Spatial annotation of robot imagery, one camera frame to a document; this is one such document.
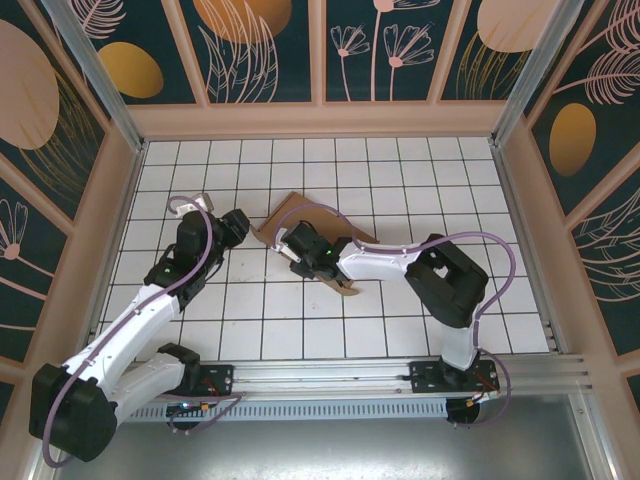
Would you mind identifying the brown cardboard box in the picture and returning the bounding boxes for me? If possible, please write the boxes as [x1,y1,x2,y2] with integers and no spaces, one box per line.
[251,191,380,297]

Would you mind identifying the grey metal sheet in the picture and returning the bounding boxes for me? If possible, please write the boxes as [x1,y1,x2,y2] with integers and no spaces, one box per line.
[27,392,614,480]

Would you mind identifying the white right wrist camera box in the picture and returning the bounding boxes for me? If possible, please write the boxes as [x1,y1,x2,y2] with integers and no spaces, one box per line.
[272,227,304,265]

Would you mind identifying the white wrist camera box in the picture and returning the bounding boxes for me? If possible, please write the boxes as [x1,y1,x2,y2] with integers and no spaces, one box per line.
[272,227,304,265]
[185,192,215,217]

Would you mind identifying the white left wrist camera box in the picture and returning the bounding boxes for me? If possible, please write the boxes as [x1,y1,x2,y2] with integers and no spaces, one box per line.
[185,192,215,217]

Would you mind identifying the aluminium table side rail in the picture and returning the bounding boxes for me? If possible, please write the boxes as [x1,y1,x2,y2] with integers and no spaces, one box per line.
[489,141,571,354]
[89,141,147,351]

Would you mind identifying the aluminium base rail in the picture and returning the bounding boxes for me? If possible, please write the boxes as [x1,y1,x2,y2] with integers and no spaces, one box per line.
[49,355,596,401]

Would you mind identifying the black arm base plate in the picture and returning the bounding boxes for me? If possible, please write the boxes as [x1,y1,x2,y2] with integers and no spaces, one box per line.
[143,363,236,400]
[408,358,501,395]

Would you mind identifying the slotted grey cable duct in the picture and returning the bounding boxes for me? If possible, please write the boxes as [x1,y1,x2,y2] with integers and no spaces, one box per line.
[114,399,450,422]

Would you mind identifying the wall panel pink flower outline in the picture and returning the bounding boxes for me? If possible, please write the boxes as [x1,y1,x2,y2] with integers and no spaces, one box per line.
[0,154,76,366]

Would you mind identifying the aluminium corner post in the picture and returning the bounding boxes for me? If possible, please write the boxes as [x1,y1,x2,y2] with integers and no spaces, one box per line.
[42,0,147,154]
[489,0,596,146]

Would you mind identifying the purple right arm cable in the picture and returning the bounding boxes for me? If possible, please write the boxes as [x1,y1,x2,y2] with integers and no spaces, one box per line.
[294,205,517,431]

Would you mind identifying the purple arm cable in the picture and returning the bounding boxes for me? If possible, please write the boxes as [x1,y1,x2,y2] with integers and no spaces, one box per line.
[294,205,517,431]
[42,195,246,469]

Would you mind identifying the wall panel orange circle leaves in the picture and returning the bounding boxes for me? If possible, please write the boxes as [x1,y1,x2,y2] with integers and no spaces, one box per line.
[177,0,321,105]

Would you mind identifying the wall panel with gold oval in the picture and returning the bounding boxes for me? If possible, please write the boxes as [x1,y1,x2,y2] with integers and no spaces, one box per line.
[64,0,201,106]

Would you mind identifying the wall panel large pink circle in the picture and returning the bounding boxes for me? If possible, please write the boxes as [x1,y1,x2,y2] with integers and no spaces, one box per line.
[0,0,111,226]

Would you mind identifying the wall panel with pink flowers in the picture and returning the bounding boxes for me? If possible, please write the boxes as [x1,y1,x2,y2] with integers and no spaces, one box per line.
[324,0,464,104]

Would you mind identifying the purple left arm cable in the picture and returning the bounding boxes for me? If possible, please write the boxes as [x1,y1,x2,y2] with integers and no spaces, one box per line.
[42,195,246,469]

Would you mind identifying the wall panel pink circle gold lines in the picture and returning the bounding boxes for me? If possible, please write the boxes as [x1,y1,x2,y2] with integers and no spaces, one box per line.
[438,0,556,101]

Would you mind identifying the wall panel pink leaf outlines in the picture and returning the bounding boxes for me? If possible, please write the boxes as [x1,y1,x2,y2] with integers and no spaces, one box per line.
[569,167,640,357]

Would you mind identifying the wall panel gold oval fern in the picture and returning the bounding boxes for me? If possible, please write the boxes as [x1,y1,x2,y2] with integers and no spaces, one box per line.
[527,0,640,217]

